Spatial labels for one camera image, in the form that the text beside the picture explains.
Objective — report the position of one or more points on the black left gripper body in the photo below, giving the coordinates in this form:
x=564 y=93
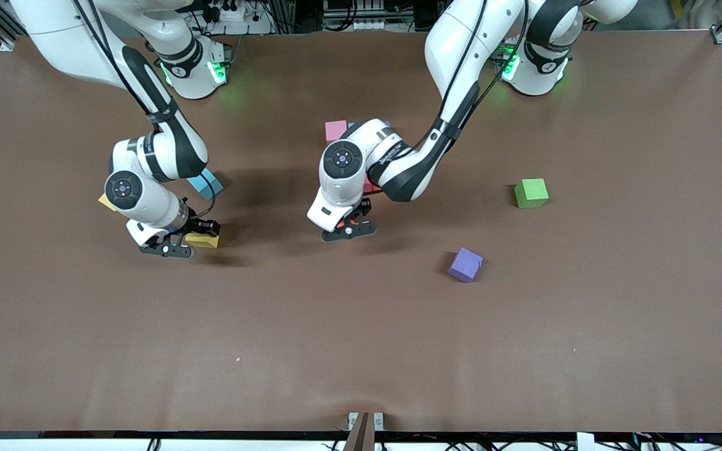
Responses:
x=361 y=210

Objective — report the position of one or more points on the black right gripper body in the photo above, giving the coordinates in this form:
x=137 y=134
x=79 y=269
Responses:
x=199 y=225

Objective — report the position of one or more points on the yellow foam cube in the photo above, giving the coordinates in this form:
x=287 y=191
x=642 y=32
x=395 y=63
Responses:
x=105 y=202
x=204 y=240

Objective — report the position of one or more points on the orange foam cube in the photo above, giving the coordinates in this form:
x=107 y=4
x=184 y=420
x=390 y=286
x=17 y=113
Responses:
x=342 y=222

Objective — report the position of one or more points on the red foam cube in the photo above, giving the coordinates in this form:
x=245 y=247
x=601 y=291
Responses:
x=368 y=185

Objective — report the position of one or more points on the pink foam cube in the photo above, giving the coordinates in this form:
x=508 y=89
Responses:
x=334 y=130

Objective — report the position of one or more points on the green foam cube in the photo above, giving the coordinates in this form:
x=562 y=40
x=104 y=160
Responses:
x=530 y=193

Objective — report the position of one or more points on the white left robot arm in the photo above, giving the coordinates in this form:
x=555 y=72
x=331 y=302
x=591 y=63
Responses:
x=342 y=160

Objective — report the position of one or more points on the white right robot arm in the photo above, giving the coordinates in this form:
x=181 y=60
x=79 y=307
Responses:
x=124 y=189

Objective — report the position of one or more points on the brown table cover sheet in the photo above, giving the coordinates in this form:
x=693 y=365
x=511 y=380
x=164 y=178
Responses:
x=361 y=351

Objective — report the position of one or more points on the white electrical device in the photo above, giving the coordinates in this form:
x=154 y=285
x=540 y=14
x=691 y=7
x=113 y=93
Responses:
x=361 y=25

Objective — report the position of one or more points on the white power strip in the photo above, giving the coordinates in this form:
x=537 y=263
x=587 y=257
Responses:
x=232 y=14

